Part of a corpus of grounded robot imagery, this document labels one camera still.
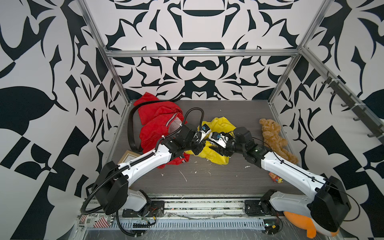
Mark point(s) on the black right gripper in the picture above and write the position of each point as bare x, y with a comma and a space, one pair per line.
221, 151

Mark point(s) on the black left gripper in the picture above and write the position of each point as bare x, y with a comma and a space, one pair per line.
199, 147

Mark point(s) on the yellow trousers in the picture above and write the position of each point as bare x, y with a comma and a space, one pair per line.
216, 125

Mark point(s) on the black belt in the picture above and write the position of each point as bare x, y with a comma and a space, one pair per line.
214, 137
130, 124

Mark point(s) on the red trousers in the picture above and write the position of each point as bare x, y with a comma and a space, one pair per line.
158, 119

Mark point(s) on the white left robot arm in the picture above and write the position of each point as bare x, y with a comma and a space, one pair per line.
111, 192

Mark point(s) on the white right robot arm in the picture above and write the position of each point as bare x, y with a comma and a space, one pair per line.
323, 200

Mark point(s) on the brown teddy bear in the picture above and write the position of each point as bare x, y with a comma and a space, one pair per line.
271, 134

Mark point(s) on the small colourful toy figure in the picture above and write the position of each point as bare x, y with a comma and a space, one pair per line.
275, 178

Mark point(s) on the framed picture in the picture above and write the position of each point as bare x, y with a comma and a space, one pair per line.
128, 156

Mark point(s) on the orange plush fish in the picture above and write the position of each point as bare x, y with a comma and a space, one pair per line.
309, 225

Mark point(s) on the striped printed bag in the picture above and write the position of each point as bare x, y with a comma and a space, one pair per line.
96, 220

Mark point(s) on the black coat hook rack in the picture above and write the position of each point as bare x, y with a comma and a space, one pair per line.
361, 110

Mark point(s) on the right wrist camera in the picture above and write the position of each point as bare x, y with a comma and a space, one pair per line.
223, 142

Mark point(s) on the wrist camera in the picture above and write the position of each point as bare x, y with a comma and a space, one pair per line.
223, 142
203, 133

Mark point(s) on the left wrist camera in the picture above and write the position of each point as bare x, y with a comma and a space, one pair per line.
203, 133

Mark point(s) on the white cable duct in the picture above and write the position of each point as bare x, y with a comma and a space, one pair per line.
209, 224

